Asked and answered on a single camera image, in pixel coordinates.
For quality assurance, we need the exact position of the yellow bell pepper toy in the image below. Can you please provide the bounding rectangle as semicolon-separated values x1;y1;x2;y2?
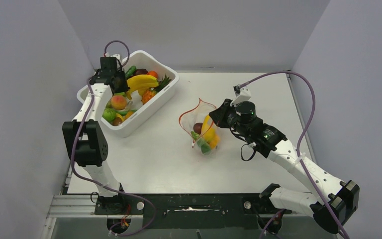
208;135;220;149

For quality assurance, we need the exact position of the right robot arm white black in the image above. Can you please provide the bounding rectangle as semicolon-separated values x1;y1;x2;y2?
208;99;360;234

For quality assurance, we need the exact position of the green cucumber toy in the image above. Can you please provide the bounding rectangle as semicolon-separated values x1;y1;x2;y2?
125;65;137;79

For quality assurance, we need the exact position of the dark purple plum toy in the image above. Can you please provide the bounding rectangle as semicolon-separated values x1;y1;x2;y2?
193;122;203;135

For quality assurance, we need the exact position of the pineapple toy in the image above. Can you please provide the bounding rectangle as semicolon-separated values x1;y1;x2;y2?
141;75;172;105

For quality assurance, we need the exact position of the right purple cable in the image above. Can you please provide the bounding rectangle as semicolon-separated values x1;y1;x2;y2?
233;71;351;239

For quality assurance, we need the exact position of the yellow mango toy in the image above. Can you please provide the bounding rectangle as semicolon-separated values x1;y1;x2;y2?
200;115;216;143

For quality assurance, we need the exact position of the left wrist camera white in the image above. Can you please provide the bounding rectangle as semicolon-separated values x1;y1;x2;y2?
111;54;122;61

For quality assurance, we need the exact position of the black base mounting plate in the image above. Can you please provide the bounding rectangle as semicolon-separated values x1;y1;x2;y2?
95;193;291;234

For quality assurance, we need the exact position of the green cabbage toy lower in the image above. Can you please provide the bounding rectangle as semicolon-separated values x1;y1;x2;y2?
102;108;117;123

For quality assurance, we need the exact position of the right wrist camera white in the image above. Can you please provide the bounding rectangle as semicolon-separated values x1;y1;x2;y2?
230;85;251;107

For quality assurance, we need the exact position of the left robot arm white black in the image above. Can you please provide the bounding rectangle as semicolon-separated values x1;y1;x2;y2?
62;57;128;214

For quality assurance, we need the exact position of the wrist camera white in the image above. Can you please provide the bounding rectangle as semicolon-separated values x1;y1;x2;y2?
230;85;251;107
111;54;122;61

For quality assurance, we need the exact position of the white plastic bin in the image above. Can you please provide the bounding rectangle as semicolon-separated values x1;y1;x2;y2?
73;50;179;138

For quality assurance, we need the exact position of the orange tomato toy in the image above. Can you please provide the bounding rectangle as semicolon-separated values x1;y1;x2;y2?
147;71;159;79

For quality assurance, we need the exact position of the peach toy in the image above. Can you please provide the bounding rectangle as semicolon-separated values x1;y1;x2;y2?
110;95;128;111

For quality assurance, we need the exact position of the clear zip bag red zipper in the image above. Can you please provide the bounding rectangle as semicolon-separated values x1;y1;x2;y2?
178;99;220;157

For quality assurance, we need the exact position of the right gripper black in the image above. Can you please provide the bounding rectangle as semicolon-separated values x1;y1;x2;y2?
209;99;250;138

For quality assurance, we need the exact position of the dark eggplant toy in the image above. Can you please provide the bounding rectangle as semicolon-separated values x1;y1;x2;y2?
133;68;148;76

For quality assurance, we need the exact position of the brown potato toy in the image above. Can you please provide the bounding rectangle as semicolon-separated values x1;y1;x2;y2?
111;117;123;126

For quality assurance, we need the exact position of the yellow banana bunch toy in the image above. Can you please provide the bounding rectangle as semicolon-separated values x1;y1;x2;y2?
125;75;159;100

